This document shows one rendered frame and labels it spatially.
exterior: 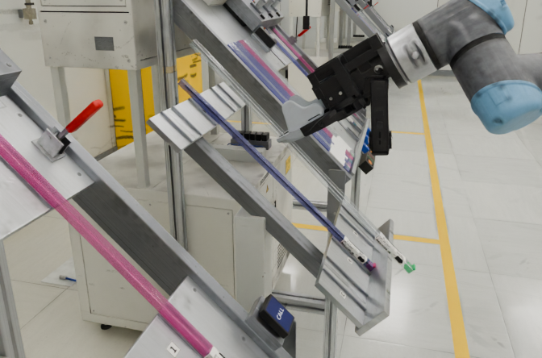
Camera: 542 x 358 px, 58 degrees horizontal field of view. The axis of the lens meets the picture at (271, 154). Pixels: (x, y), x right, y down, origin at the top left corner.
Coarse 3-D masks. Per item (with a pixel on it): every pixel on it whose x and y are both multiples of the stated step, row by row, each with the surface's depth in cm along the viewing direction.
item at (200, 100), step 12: (180, 84) 91; (192, 96) 91; (204, 108) 91; (216, 120) 91; (228, 132) 91; (240, 144) 92; (252, 156) 92; (264, 168) 92; (312, 204) 93; (324, 216) 93; (336, 228) 93; (372, 264) 93
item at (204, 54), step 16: (208, 64) 76; (224, 80) 77; (240, 96) 77; (256, 112) 77; (272, 128) 77; (288, 144) 77; (304, 160) 77; (320, 176) 77; (336, 192) 78; (352, 208) 78; (368, 224) 78
